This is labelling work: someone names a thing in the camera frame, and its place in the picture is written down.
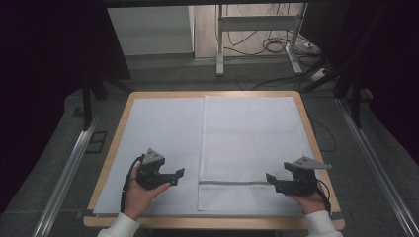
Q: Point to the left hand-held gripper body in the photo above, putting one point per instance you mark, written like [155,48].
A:
[148,176]

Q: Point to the white mesh laundry bag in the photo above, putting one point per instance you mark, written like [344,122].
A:
[250,138]

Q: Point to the black floor socket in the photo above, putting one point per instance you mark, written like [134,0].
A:
[96,142]

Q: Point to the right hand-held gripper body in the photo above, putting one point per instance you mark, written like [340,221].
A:
[303,184]

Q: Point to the person's left hand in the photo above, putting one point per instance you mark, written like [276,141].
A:
[140,199]

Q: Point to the aluminium floor rail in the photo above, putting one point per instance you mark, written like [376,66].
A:
[375,164]
[66,177]

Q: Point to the white cabinet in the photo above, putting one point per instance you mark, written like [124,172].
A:
[151,29]

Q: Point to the white metal desk frame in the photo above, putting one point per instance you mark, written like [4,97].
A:
[257,23]

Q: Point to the dark curtain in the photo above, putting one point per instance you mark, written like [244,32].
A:
[388,65]
[42,82]

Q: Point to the white power strip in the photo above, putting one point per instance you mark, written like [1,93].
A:
[318,74]

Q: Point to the wooden table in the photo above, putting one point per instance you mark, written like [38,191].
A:
[210,222]

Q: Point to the black metal stand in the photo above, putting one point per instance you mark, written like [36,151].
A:
[87,102]
[355,98]

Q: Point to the person's right hand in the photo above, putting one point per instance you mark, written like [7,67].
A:
[309,203]

